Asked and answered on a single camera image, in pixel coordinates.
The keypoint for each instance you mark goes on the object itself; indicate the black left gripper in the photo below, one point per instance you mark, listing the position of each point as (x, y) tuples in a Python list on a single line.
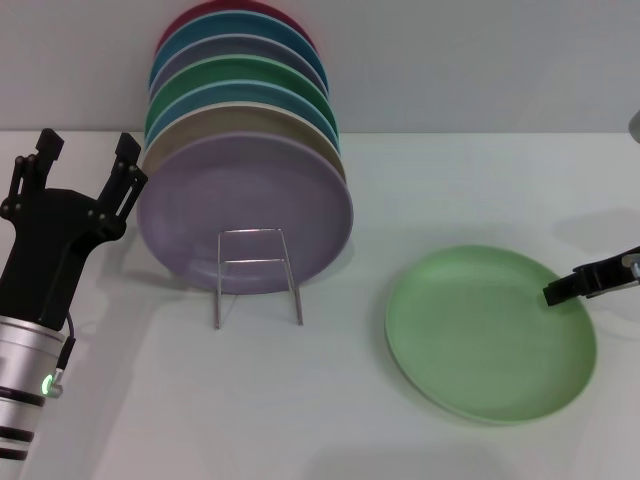
[(45, 250)]

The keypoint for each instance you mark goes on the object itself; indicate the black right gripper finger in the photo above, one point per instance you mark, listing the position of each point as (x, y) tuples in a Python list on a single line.
[(585, 280)]

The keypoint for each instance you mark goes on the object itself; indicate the light green plate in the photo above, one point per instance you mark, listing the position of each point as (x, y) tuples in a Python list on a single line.
[(480, 340)]

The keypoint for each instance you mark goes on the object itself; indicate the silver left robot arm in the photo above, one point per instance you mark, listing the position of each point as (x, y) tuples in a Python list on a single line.
[(25, 380)]

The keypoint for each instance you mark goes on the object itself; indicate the beige plate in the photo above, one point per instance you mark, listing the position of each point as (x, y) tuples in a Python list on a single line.
[(225, 120)]

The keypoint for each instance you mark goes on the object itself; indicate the purple plate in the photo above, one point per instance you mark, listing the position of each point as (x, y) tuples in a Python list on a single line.
[(240, 190)]

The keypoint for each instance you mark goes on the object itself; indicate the light blue plate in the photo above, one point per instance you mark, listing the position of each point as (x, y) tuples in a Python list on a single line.
[(235, 92)]

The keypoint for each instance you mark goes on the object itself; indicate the dark green plate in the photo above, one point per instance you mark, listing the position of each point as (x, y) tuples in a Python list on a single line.
[(235, 70)]

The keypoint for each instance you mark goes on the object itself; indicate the grey lilac plate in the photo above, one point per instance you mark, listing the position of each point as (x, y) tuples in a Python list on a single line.
[(235, 47)]

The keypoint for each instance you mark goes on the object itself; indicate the teal blue plate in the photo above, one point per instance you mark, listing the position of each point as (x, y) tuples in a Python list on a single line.
[(240, 27)]

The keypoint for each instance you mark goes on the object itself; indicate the red plate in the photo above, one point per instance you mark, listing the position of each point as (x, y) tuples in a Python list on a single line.
[(280, 9)]

